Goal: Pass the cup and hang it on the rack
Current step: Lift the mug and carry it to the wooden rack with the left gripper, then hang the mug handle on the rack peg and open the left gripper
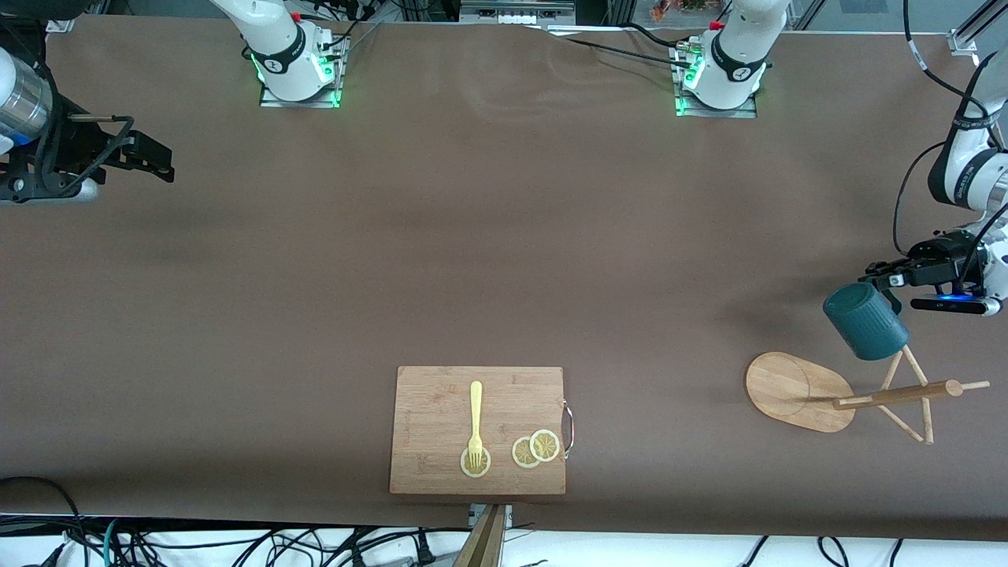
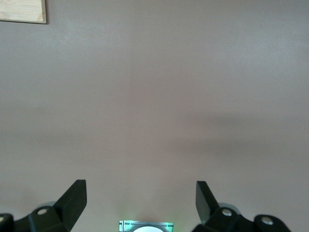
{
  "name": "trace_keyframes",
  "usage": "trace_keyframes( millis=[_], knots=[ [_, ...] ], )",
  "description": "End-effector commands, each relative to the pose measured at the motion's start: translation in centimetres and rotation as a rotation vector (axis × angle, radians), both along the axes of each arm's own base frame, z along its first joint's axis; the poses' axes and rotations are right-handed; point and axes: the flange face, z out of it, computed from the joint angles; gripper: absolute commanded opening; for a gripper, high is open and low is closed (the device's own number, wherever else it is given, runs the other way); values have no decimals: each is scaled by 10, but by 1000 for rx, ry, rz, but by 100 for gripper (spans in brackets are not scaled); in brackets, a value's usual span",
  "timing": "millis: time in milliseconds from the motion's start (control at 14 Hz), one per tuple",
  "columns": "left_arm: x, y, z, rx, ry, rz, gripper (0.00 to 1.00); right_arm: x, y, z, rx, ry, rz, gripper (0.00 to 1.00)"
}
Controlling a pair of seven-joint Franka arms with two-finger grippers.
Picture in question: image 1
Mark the small metal table bracket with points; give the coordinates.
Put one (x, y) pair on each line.
(508, 516)

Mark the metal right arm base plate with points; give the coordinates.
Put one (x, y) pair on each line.
(303, 101)

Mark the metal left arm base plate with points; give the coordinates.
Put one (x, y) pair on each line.
(717, 113)

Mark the aluminium frame profile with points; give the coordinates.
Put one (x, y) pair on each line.
(965, 41)

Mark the wooden mug rack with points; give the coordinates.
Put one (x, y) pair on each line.
(787, 390)

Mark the yellow plastic fork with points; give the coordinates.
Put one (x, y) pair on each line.
(476, 409)

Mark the aluminium corner bracket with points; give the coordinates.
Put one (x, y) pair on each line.
(61, 22)

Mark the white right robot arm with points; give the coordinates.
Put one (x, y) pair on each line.
(279, 55)

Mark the colourful snack packet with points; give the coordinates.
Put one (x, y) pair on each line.
(685, 6)

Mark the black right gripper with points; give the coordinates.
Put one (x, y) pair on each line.
(72, 150)

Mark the lemon slice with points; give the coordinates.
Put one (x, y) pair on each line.
(520, 455)
(476, 472)
(544, 446)

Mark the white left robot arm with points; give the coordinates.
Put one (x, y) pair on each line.
(736, 63)

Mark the teal ribbed cup yellow inside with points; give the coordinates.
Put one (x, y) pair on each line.
(866, 331)

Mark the wooden strip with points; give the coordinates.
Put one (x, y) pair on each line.
(484, 543)

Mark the grey power strip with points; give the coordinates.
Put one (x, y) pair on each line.
(516, 14)

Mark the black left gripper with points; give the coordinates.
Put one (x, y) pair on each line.
(939, 263)

